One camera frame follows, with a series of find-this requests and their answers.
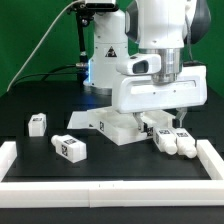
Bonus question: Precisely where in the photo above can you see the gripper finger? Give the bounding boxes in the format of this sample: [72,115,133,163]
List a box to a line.
[174,107,187,128]
[133,112,144,132]

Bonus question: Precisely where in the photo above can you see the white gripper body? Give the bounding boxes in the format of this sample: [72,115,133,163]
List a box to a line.
[112,66,207,114]

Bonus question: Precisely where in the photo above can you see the white square tabletop part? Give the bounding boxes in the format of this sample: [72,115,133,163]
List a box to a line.
[87,107,174,146]

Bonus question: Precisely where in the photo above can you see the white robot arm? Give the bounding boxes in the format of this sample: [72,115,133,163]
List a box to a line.
[84,0,211,129]

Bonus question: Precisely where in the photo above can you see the white tag sheet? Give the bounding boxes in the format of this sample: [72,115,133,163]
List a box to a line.
[67,111,93,130]

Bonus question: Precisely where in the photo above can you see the white U-shaped fence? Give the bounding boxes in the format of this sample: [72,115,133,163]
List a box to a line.
[0,140,224,208]

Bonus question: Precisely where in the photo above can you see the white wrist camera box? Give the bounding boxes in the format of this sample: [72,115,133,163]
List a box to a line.
[116,53,161,76]

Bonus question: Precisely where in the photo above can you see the black cable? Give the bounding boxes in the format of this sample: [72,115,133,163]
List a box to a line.
[11,63,89,86]

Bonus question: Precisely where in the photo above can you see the grey cable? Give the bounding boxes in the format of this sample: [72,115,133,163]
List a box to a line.
[6,0,86,93]

